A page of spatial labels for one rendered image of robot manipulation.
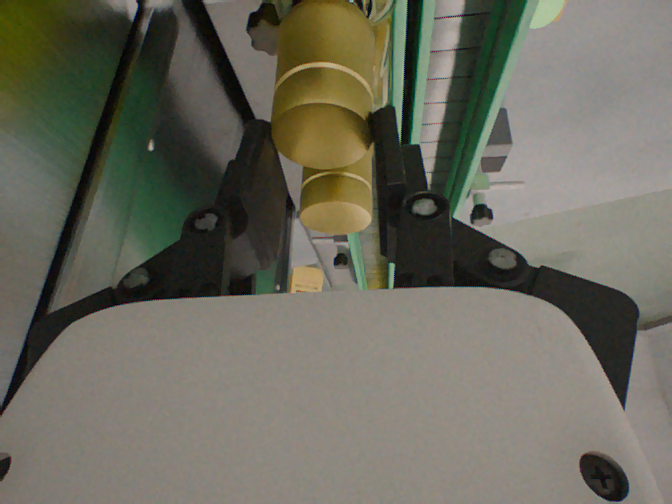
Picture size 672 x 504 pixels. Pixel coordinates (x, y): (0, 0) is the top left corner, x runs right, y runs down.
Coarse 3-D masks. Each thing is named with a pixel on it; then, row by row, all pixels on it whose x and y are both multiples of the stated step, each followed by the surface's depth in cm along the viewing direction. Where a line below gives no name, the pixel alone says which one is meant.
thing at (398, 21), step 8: (400, 0) 28; (400, 8) 28; (392, 16) 31; (400, 16) 29; (392, 24) 31; (400, 24) 30; (392, 32) 32; (400, 32) 30; (392, 40) 32; (400, 40) 31; (392, 48) 33; (400, 48) 32; (392, 56) 33; (400, 56) 32; (392, 64) 34; (400, 64) 33; (392, 72) 34; (400, 72) 34; (392, 80) 35; (400, 80) 35; (392, 88) 36; (400, 88) 35; (392, 96) 36; (400, 96) 36; (392, 104) 37; (400, 104) 37; (400, 112) 38; (400, 120) 39; (400, 128) 40; (400, 136) 42; (392, 264) 78; (392, 272) 82; (392, 280) 87; (392, 288) 93
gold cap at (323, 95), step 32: (320, 0) 12; (288, 32) 13; (320, 32) 12; (352, 32) 12; (288, 64) 12; (320, 64) 11; (352, 64) 12; (288, 96) 11; (320, 96) 11; (352, 96) 11; (288, 128) 12; (320, 128) 12; (352, 128) 12; (320, 160) 13; (352, 160) 13
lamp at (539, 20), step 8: (544, 0) 39; (552, 0) 39; (560, 0) 39; (544, 8) 39; (552, 8) 39; (560, 8) 40; (536, 16) 40; (544, 16) 40; (552, 16) 40; (536, 24) 41; (544, 24) 41
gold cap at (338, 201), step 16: (368, 160) 18; (304, 176) 18; (320, 176) 17; (336, 176) 17; (352, 176) 17; (368, 176) 17; (304, 192) 17; (320, 192) 16; (336, 192) 16; (352, 192) 16; (368, 192) 17; (304, 208) 17; (320, 208) 17; (336, 208) 16; (352, 208) 16; (368, 208) 17; (304, 224) 18; (320, 224) 18; (336, 224) 18; (352, 224) 18; (368, 224) 18
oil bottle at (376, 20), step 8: (280, 0) 16; (288, 0) 15; (368, 0) 15; (376, 0) 15; (384, 0) 16; (392, 0) 16; (280, 8) 16; (288, 8) 16; (368, 8) 16; (376, 8) 16; (384, 8) 16; (392, 8) 17; (280, 16) 17; (368, 16) 16; (376, 16) 16; (384, 16) 16; (376, 24) 17
